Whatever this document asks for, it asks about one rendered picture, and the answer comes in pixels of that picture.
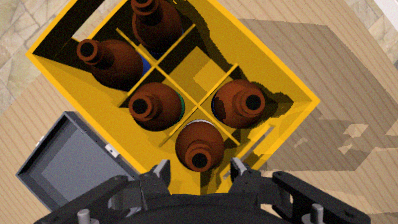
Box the yellow bottle crate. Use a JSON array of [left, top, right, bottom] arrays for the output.
[[26, 0, 320, 195]]

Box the grey square tray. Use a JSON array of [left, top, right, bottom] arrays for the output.
[[15, 111, 139, 212]]

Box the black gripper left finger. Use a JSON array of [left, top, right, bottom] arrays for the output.
[[33, 159, 179, 224]]

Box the brown bottle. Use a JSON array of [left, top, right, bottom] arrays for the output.
[[175, 119, 225, 172], [131, 0, 184, 61], [77, 39, 152, 92], [129, 82, 185, 132], [211, 79, 265, 129]]

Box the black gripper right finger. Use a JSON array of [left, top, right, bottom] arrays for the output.
[[217, 157, 371, 224]]

